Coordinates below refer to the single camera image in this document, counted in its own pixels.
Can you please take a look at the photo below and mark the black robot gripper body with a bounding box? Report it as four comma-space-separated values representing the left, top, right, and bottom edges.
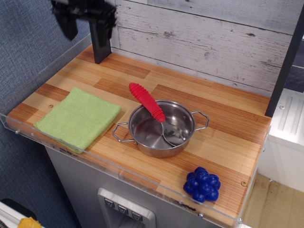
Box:
51, 0, 116, 28

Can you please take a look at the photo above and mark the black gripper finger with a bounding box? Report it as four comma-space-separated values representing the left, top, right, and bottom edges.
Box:
55, 11, 78, 40
90, 20, 112, 47

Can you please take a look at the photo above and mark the blue toy grape bunch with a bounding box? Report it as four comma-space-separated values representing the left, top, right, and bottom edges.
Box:
183, 167, 221, 203

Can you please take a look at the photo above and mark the green folded cloth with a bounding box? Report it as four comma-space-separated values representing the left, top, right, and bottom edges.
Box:
34, 87, 121, 154

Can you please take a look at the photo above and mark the small steel pot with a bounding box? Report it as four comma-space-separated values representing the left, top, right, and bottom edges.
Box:
112, 100, 209, 158

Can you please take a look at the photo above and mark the grey toy fridge cabinet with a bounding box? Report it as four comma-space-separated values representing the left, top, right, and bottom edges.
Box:
44, 144, 224, 228

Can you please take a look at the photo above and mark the silver dispenser button panel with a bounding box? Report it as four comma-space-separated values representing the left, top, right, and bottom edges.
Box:
97, 188, 156, 228

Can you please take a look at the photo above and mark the yellow object at corner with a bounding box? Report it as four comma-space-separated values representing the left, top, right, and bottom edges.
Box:
17, 217, 42, 228

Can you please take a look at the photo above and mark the white ridged side unit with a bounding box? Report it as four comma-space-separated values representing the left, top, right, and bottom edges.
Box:
257, 89, 304, 192

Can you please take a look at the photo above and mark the dark left frame post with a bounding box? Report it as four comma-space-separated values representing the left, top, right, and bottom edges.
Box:
91, 0, 112, 64

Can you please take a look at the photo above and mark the dark frame post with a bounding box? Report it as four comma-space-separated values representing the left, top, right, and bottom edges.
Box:
264, 0, 304, 117
91, 0, 112, 64

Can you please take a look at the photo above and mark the red handled metal spoon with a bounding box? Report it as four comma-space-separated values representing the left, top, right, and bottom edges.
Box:
129, 83, 188, 146

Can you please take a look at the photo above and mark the dark right frame post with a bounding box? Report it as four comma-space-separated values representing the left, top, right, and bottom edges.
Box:
264, 0, 304, 117

